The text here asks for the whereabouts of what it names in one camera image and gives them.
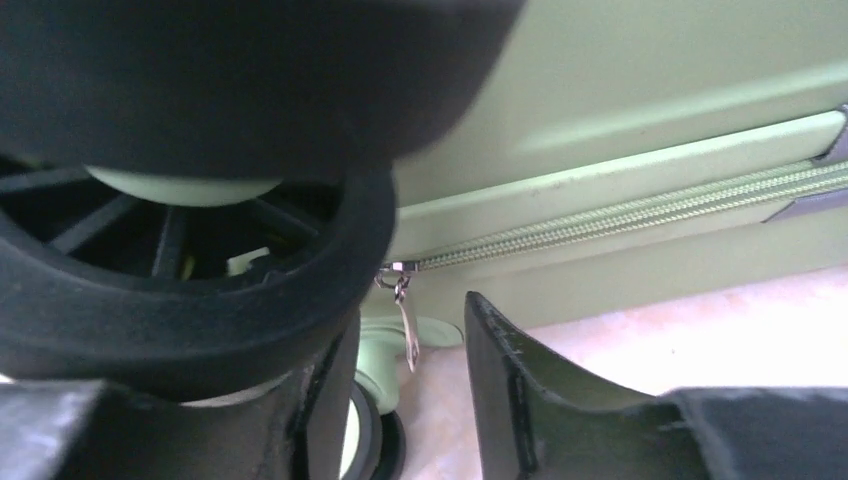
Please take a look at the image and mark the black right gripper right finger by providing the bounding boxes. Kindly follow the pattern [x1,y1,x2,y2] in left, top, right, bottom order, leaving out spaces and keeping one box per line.
[464,292,847,479]

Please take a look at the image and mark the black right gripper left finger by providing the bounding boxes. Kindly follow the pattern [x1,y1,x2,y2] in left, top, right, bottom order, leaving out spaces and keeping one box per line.
[1,317,360,479]

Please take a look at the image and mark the silver zipper pull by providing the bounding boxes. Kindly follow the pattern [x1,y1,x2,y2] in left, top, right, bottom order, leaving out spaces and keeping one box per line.
[374,260,420,373]

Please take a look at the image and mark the green suitcase blue lining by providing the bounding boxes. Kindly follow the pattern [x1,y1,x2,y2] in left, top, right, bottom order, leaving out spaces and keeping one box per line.
[389,1,847,327]

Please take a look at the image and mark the suitcase wheel front right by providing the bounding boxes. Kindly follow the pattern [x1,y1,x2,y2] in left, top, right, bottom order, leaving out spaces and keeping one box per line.
[339,316,465,480]

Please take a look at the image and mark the suitcase wheel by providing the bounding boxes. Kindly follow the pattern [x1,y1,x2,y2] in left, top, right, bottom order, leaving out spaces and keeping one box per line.
[339,316,465,480]
[1,1,524,402]

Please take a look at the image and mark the suitcase wheel middle right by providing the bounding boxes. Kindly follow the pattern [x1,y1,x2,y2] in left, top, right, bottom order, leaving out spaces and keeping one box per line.
[1,1,524,402]

